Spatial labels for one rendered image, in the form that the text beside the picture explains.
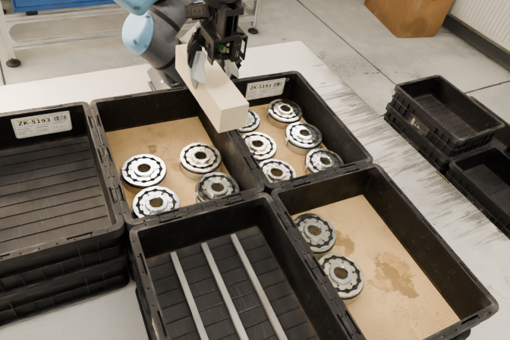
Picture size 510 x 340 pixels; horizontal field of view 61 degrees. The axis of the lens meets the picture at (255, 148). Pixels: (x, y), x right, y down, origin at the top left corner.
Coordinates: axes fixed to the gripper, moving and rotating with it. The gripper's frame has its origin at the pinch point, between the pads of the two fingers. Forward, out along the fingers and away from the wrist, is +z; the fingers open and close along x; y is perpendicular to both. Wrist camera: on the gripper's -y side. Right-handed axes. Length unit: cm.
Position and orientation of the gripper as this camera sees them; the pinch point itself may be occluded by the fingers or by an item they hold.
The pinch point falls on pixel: (209, 79)
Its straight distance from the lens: 94.0
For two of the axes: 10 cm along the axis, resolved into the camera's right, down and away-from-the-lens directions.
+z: -1.5, 7.1, 6.8
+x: 8.7, -2.3, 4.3
